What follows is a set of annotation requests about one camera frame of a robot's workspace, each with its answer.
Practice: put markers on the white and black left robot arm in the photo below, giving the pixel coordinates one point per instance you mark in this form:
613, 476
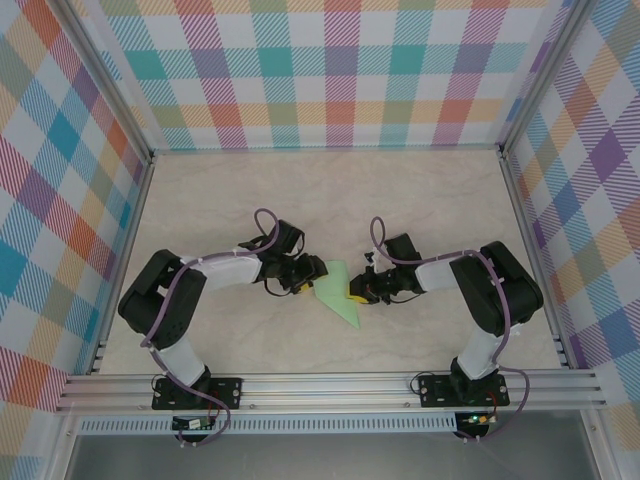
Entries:
182, 357

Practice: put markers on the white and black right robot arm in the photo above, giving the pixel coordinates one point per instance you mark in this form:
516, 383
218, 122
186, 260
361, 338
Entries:
477, 355

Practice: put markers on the grey metal sheet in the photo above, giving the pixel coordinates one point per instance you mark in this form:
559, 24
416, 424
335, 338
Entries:
325, 457

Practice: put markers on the small circuit board green light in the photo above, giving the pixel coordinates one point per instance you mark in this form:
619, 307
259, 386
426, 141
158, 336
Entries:
477, 419

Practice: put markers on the wide aluminium mounting rail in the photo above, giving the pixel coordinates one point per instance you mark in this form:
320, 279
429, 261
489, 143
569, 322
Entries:
325, 390

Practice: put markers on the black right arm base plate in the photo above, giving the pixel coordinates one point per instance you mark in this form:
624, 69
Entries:
432, 390

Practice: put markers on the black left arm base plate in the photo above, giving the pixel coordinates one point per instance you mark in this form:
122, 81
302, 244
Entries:
230, 392

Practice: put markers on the aluminium table edge rail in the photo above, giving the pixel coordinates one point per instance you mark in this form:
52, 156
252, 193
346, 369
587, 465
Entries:
131, 225
526, 225

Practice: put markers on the aluminium frame post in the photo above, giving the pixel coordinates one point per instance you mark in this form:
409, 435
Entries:
115, 85
542, 75

